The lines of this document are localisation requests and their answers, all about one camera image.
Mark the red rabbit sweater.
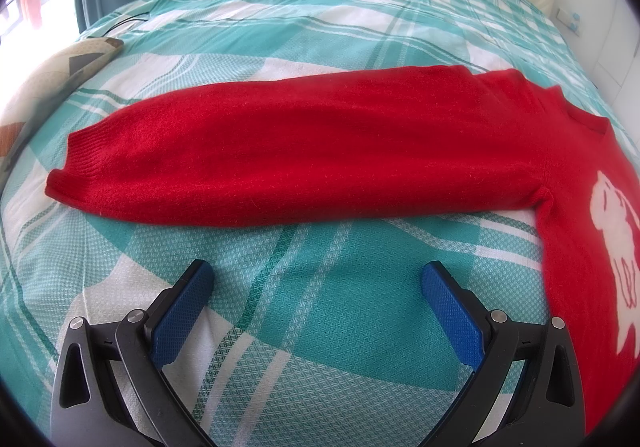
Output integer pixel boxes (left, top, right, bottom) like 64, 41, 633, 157
46, 66, 639, 429

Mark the patterned cushion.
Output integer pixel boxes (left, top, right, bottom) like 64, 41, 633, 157
1, 37, 124, 182

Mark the wall socket panel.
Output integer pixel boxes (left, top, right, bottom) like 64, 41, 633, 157
555, 7, 582, 37

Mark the teal plaid bedspread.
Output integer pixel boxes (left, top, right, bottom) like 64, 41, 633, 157
1, 0, 639, 446

